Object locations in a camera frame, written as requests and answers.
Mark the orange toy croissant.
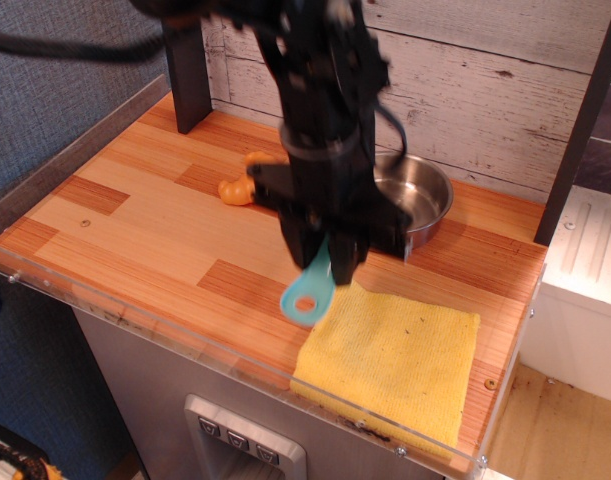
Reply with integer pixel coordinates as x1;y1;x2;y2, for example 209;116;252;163
217;151;279;206

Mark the yellow cloth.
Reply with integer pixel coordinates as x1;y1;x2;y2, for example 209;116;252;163
290;283;481;458

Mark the silver dispenser button panel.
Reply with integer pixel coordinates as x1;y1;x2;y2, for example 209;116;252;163
184;394;308;479

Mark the orange object bottom left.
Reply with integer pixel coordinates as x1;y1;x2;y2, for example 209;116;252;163
12;463;64;480

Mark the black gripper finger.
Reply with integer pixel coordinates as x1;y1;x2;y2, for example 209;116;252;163
278;207;327;270
328;228;370;285

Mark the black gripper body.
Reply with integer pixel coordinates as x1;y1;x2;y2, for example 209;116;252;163
247;127;411;259

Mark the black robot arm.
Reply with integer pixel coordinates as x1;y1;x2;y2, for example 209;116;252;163
136;1;411;285

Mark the teal brush with white bristles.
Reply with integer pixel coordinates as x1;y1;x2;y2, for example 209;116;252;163
279;236;336;328

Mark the clear acrylic guard rail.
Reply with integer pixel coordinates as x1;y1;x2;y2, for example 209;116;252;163
0;236;544;479

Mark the stainless steel saucepan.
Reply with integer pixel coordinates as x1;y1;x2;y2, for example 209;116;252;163
374;153;454;255

